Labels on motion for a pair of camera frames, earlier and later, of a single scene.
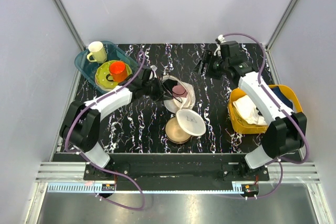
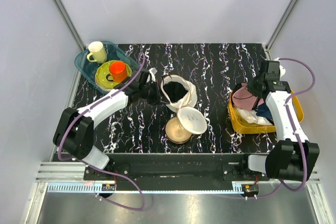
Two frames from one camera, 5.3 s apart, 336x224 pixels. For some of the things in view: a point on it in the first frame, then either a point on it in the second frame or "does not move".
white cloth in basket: (247, 107) does not move
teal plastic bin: (114, 52) does not move
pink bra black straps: (179, 92) -> (243, 98)
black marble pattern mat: (193, 118) does not move
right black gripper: (207, 59) -> (250, 87)
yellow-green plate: (103, 71) does not move
